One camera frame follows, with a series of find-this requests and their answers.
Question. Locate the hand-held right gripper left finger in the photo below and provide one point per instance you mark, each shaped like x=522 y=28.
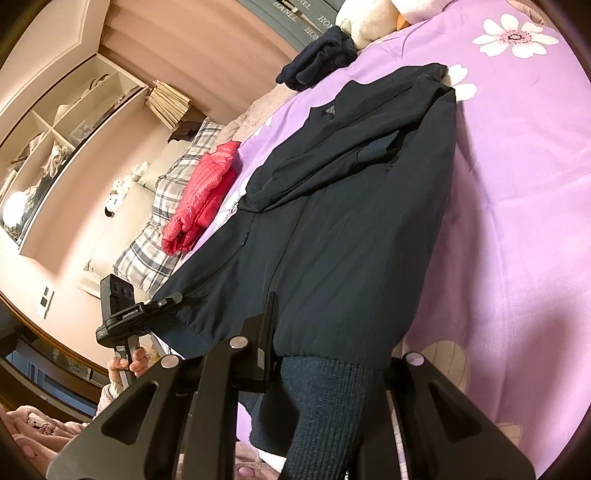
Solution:
x=263 y=341

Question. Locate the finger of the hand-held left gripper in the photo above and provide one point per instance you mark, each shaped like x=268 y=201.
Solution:
x=166 y=301

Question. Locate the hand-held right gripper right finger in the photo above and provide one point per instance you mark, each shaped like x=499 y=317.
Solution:
x=415 y=378

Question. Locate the navy zip jacket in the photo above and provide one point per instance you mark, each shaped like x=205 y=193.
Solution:
x=332 y=230

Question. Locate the person's left forearm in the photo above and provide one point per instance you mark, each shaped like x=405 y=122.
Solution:
x=108 y=397

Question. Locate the folded navy clothes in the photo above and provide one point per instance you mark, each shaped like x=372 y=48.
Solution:
x=318 y=57

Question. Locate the person's left hand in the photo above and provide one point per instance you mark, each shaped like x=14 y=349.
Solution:
x=138 y=362

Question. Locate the grey plaid pillow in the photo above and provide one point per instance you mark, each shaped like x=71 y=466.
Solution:
x=147 y=258

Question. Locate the large beige pillow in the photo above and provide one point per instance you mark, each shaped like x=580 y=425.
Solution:
x=111 y=249

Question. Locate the dark furniture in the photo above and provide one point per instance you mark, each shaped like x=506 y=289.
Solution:
x=41 y=364

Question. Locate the white plush dog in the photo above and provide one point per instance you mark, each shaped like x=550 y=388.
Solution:
x=113 y=205

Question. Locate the red puffer jacket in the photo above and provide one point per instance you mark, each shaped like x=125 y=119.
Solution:
x=203 y=198

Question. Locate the small white plush toy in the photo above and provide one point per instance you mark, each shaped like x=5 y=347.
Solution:
x=131 y=177

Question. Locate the small beige pillow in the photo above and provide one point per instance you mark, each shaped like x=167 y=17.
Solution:
x=164 y=166

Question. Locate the pink pajamas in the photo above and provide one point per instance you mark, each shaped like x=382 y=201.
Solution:
x=37 y=438

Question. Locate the dark brown cloth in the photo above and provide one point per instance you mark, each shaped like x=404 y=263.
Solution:
x=187 y=129

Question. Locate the beige duvet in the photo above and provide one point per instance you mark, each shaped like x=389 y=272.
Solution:
x=258 y=110

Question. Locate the purple floral blanket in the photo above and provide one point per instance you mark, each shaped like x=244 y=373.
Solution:
x=508 y=184

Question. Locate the grey printed curtain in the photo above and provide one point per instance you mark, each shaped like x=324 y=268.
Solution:
x=300 y=23

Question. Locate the white wall shelf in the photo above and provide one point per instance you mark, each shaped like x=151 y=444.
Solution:
x=69 y=138

